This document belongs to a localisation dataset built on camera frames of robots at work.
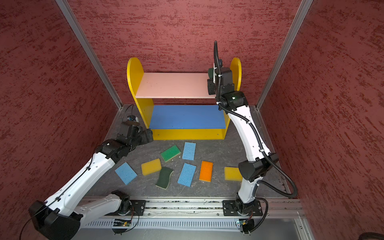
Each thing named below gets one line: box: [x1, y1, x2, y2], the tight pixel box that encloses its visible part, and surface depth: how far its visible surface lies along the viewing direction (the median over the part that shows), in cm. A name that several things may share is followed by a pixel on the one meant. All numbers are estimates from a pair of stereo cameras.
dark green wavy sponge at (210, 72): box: [208, 68, 214, 79], surface depth 72 cm
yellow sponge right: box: [224, 166, 243, 182], surface depth 86 cm
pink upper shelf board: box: [135, 72, 217, 99], surface depth 76 cm
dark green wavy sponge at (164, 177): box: [155, 166, 174, 190], surface depth 85 cm
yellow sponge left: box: [141, 158, 162, 176], surface depth 89 cm
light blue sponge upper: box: [182, 142, 196, 161], surface depth 96 cm
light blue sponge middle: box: [177, 162, 197, 187], surface depth 86 cm
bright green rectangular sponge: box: [160, 144, 181, 163], surface depth 94 cm
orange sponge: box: [199, 160, 214, 183], surface depth 88 cm
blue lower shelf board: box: [149, 105, 226, 129], surface depth 96 cm
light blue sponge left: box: [114, 162, 138, 186], surface depth 85 cm
